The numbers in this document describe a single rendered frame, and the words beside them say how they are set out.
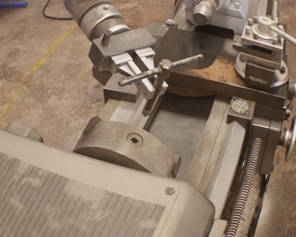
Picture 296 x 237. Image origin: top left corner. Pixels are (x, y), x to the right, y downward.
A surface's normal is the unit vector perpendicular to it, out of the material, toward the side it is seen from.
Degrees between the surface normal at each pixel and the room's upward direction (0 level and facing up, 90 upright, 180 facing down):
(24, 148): 0
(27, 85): 0
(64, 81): 0
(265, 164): 90
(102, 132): 16
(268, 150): 90
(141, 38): 21
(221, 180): 36
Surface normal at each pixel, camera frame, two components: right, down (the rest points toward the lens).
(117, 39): 0.30, -0.60
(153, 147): 0.54, -0.46
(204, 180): -0.04, -0.73
